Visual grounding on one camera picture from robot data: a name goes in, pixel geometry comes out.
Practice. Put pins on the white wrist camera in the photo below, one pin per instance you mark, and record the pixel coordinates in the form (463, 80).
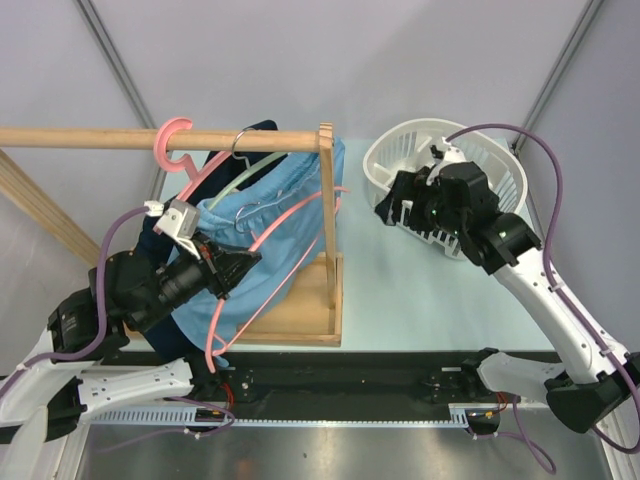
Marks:
(444, 153)
(178, 221)

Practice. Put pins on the wooden rack rod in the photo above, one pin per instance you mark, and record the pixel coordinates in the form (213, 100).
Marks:
(143, 139)

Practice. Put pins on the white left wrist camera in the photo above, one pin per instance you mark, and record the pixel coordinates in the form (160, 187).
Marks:
(178, 221)

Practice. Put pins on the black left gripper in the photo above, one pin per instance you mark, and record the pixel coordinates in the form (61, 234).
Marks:
(231, 267)

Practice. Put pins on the navy blue shorts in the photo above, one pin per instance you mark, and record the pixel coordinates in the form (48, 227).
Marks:
(166, 338)

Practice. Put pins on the pink plastic hanger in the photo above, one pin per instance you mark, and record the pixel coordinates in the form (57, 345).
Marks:
(196, 177)

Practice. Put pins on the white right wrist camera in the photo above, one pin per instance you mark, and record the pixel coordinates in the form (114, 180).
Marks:
(444, 153)

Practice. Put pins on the dark grey shorts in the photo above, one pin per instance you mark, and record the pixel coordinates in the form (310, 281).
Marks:
(389, 209)

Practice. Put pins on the light blue shorts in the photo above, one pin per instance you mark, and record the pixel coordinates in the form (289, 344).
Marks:
(243, 216)

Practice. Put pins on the white plastic laundry basket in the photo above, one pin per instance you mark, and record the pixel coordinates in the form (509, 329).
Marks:
(424, 144)

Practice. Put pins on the wooden rack left post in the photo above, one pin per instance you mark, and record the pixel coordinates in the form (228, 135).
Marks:
(31, 199)

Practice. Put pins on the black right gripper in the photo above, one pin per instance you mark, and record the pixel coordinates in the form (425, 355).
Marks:
(405, 185)

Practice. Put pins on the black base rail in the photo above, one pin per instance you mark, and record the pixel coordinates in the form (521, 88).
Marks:
(345, 386)

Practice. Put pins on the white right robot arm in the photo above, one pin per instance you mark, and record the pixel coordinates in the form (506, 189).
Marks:
(593, 375)

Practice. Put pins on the pale green hanger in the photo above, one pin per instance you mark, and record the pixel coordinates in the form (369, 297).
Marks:
(250, 169)

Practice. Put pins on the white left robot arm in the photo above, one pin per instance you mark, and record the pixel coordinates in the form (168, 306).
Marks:
(127, 292)

